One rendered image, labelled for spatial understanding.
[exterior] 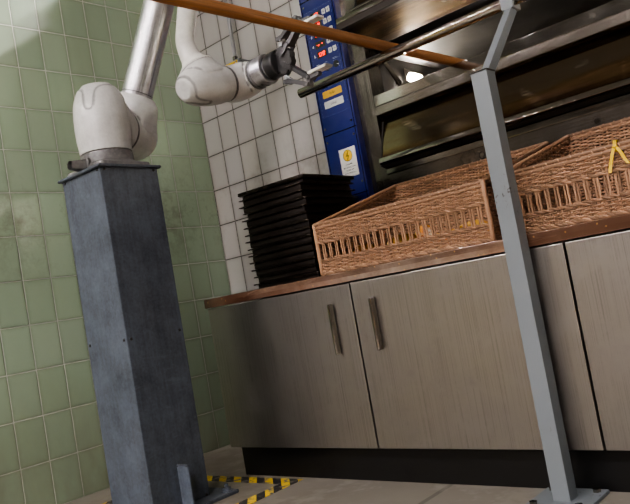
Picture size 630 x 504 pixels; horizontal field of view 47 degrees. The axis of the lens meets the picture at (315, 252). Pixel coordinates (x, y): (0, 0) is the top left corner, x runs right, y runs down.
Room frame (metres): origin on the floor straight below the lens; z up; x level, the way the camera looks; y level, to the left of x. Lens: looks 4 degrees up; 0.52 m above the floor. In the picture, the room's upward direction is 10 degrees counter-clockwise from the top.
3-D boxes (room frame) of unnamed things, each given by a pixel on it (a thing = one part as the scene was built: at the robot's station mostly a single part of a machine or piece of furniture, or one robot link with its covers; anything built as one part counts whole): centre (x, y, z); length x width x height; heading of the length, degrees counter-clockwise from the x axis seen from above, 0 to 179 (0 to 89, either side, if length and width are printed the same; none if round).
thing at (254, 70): (2.06, 0.05, 1.20); 0.09 x 0.06 x 0.09; 138
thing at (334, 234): (2.07, -0.36, 0.72); 0.56 x 0.49 x 0.28; 51
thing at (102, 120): (2.15, 0.57, 1.17); 0.18 x 0.16 x 0.22; 173
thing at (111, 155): (2.13, 0.58, 1.03); 0.22 x 0.18 x 0.06; 140
